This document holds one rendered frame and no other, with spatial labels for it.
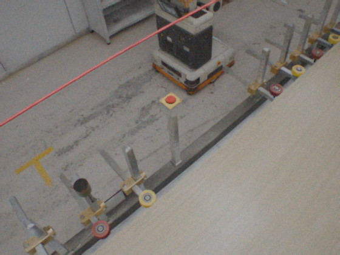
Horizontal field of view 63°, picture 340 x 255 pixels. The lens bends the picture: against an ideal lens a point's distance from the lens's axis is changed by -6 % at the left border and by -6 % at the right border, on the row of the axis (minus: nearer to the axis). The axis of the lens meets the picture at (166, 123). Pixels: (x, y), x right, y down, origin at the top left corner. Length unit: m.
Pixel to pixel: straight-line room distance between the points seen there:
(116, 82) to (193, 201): 2.13
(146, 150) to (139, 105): 0.55
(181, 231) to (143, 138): 1.51
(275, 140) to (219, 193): 0.43
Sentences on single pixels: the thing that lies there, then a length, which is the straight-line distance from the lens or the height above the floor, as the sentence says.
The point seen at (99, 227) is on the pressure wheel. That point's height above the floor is 0.91.
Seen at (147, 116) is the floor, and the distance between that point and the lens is 2.85.
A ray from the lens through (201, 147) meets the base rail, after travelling 1.75.
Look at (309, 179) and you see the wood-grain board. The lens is 1.52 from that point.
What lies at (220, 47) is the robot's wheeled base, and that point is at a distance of 3.13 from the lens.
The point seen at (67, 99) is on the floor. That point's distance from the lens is 3.27.
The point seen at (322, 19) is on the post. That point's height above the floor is 0.98.
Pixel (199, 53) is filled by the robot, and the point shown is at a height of 0.47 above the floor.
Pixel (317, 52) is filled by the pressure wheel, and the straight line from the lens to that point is 2.20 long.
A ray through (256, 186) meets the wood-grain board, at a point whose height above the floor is 0.90.
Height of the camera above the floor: 2.15
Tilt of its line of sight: 51 degrees down
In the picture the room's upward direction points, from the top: 7 degrees counter-clockwise
